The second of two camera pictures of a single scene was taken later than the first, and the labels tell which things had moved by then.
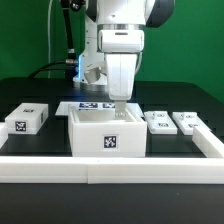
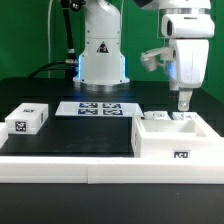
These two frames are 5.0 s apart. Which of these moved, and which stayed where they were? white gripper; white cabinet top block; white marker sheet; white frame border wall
Moved: white gripper
Stayed: white marker sheet; white cabinet top block; white frame border wall
